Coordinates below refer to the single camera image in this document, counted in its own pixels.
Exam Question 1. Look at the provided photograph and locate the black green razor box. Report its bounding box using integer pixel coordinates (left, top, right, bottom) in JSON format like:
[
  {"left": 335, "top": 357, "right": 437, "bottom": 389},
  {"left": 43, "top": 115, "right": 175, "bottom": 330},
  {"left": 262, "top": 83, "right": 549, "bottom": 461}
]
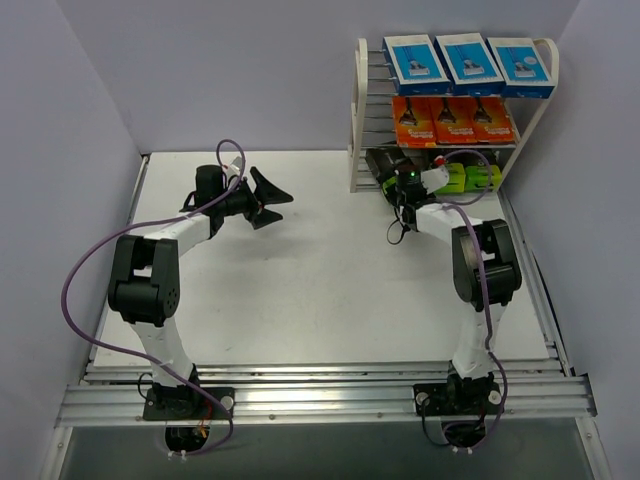
[
  {"left": 431, "top": 150, "right": 466, "bottom": 194},
  {"left": 365, "top": 147, "right": 414, "bottom": 202},
  {"left": 462, "top": 150, "right": 503, "bottom": 193}
]

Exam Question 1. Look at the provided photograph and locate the orange Gillette razor box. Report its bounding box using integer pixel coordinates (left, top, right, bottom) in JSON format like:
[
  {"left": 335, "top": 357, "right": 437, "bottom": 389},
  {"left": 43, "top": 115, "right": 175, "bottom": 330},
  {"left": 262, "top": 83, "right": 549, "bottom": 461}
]
[
  {"left": 470, "top": 97, "right": 515, "bottom": 144},
  {"left": 428, "top": 97, "right": 477, "bottom": 145},
  {"left": 392, "top": 96, "right": 437, "bottom": 149}
]

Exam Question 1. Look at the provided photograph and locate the blue white Harry's razor box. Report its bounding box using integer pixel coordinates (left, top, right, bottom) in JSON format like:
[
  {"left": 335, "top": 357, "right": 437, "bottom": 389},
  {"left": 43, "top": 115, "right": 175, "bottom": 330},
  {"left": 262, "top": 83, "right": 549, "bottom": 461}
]
[{"left": 435, "top": 33, "right": 505, "bottom": 97}]

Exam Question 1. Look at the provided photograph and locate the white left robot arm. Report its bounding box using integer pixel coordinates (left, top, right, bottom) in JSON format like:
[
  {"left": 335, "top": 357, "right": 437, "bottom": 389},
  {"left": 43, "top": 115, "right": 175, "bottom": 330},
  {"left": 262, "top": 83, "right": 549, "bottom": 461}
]
[{"left": 108, "top": 165, "right": 294, "bottom": 419}]

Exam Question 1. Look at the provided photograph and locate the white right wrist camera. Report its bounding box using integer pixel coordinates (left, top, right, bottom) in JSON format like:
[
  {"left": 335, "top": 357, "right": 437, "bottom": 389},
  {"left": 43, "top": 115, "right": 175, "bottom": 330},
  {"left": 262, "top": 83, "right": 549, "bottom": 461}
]
[{"left": 420, "top": 156, "right": 450, "bottom": 194}]

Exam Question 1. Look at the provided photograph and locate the cream metal wire shelf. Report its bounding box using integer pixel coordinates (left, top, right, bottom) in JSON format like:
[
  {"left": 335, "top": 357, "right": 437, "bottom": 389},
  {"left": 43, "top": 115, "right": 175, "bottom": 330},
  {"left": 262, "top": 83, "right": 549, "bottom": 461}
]
[{"left": 348, "top": 35, "right": 560, "bottom": 194}]

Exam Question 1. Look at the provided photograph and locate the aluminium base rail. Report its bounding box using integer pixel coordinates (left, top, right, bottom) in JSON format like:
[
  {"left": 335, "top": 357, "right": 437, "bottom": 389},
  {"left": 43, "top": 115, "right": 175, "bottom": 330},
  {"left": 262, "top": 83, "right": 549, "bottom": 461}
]
[{"left": 56, "top": 359, "right": 597, "bottom": 427}]

